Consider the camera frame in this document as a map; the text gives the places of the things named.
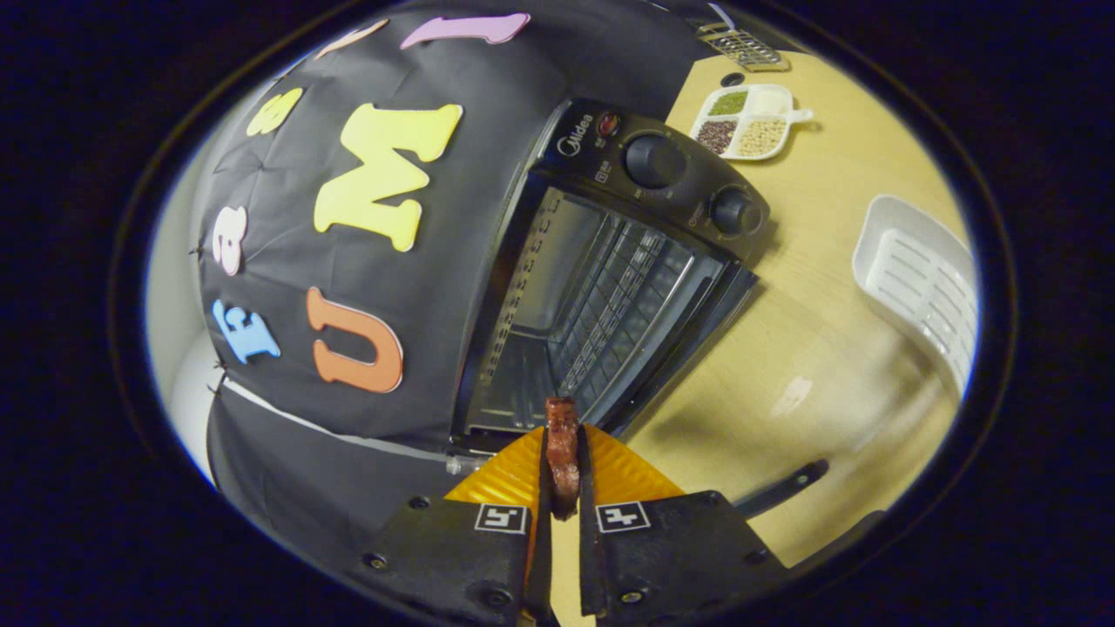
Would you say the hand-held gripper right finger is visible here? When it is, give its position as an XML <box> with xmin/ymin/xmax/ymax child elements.
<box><xmin>575</xmin><ymin>425</ymin><xmax>789</xmax><ymax>624</ymax></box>

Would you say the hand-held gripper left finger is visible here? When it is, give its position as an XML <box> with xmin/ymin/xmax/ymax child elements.
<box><xmin>344</xmin><ymin>425</ymin><xmax>558</xmax><ymax>627</ymax></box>

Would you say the brown meat steak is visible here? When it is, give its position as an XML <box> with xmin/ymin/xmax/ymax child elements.
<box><xmin>544</xmin><ymin>397</ymin><xmax>582</xmax><ymax>522</ymax></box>

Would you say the black toaster oven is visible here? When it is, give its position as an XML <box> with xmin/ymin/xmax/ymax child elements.
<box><xmin>449</xmin><ymin>98</ymin><xmax>830</xmax><ymax>521</ymax></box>

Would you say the white plastic tray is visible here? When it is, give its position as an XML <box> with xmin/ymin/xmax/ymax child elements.
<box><xmin>852</xmin><ymin>194</ymin><xmax>978</xmax><ymax>397</ymax></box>

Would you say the white divided grain dish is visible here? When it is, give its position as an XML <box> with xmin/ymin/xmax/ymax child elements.
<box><xmin>690</xmin><ymin>84</ymin><xmax>814</xmax><ymax>162</ymax></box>

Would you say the metal mesh utensil holder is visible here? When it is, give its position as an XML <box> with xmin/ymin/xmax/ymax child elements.
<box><xmin>697</xmin><ymin>22</ymin><xmax>792</xmax><ymax>73</ymax></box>

